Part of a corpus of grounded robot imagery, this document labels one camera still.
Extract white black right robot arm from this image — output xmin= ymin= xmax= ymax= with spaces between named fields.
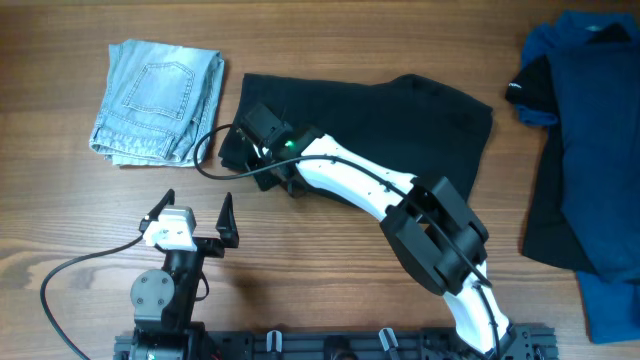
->
xmin=240 ymin=125 xmax=511 ymax=359

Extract black shorts garment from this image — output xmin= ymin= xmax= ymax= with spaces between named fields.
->
xmin=235 ymin=74 xmax=493 ymax=198

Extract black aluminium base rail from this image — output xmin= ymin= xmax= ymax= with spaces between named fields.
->
xmin=113 ymin=325 xmax=559 ymax=360

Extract folded light blue jeans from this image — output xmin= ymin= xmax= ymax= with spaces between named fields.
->
xmin=89 ymin=39 xmax=225 ymax=167

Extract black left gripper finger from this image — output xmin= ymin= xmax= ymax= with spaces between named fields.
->
xmin=216 ymin=192 xmax=239 ymax=248
xmin=144 ymin=189 xmax=175 ymax=221

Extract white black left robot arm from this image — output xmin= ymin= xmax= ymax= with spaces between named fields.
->
xmin=114 ymin=189 xmax=239 ymax=360

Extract dark blue polo shirt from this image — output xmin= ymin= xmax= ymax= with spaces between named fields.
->
xmin=546 ymin=11 xmax=639 ymax=344

